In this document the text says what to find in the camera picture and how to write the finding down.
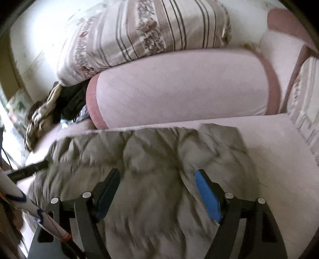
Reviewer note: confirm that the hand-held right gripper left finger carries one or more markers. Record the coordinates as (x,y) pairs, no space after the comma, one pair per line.
(108,195)

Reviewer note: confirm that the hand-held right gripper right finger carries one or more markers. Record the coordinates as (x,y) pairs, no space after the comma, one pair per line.
(208,194)

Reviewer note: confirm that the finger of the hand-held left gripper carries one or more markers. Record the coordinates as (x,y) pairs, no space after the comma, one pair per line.
(25,171)

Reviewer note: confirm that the grey quilted hooded jacket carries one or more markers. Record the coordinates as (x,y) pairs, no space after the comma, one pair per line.
(154,161)

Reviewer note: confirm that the dark clothes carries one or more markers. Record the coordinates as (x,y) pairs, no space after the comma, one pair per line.
(72,99)

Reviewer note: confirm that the brown patterned cloth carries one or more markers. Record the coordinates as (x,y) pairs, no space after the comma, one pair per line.
(42,117)

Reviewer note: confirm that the pale floral pillow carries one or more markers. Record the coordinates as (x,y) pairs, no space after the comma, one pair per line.
(20,104)

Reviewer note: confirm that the pink sofa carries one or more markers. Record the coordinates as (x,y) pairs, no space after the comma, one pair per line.
(274,161)

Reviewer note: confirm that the pink sofa back cushion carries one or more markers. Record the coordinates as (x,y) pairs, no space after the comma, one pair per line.
(174,87)

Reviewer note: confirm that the striped floral sofa cushion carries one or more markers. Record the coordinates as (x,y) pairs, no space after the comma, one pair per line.
(306,99)

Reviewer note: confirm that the striped floral pillow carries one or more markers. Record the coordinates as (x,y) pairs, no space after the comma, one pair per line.
(149,32)

